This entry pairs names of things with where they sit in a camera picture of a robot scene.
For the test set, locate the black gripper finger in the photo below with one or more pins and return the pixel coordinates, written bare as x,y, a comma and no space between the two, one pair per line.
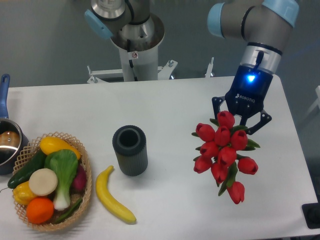
217,101
265,118

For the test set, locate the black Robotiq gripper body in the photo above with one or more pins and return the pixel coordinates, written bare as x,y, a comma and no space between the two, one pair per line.
248,91

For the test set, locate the red tulip bouquet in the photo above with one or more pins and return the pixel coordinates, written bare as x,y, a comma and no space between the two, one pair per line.
219,154

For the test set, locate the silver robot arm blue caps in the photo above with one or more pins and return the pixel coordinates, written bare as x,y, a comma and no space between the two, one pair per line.
264,24

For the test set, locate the dark grey ribbed vase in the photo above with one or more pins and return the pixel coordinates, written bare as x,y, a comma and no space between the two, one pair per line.
130,145

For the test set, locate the black device at table edge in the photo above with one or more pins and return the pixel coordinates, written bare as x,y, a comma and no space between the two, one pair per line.
311,212

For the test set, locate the yellow banana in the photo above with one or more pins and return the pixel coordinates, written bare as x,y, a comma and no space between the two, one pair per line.
116,208

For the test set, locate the purple red onion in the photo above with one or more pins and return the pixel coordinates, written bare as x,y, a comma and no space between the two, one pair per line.
80,180

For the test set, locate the green bok choy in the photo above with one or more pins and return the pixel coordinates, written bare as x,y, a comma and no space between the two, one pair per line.
64,164

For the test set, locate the yellow squash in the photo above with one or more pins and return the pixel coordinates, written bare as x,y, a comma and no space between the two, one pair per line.
50,144

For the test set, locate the green bean pod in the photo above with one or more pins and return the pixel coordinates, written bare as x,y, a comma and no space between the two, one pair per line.
69,212

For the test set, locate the woven wicker basket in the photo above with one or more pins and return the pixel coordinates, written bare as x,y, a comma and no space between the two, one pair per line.
26,154

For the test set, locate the white round radish slice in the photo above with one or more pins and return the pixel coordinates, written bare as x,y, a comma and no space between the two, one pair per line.
43,182

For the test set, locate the dark green cucumber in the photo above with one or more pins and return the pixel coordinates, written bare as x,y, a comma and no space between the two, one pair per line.
37,162

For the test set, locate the orange fruit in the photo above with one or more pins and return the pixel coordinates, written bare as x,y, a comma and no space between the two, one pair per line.
39,210

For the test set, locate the yellow lemon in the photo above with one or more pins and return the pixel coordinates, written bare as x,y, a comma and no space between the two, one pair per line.
22,194

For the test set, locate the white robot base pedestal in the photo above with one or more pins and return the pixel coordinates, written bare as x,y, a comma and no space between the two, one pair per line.
138,49

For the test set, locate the blue saucepan with handle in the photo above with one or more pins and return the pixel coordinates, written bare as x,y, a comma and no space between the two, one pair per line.
12,138

